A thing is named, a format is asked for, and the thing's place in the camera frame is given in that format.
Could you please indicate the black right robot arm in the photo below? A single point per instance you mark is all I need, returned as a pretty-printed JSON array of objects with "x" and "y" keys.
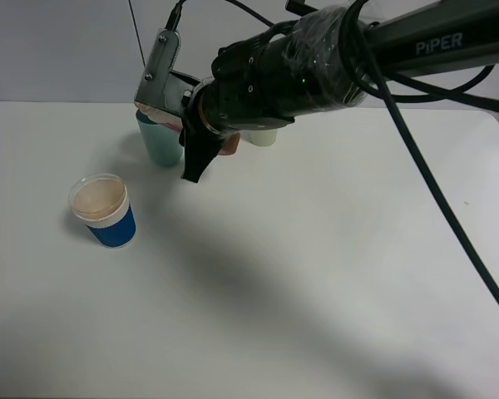
[{"x": 329, "y": 60}]

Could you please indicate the pale green plastic cup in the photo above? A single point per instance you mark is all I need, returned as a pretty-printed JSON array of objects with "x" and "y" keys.
[{"x": 263, "y": 138}]

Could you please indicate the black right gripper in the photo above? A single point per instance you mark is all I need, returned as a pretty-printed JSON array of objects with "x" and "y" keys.
[{"x": 248, "y": 91}]

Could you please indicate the blue sleeved paper cup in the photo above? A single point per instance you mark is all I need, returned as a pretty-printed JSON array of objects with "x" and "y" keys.
[{"x": 102, "y": 203}]

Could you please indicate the teal plastic cup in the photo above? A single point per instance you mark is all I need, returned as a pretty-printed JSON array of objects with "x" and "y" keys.
[{"x": 161, "y": 139}]

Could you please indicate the clear bottle with pink label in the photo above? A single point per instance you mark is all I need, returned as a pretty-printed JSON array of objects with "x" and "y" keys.
[{"x": 230, "y": 146}]

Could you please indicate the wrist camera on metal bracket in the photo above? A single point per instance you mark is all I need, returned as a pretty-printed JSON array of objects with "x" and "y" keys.
[{"x": 161, "y": 86}]

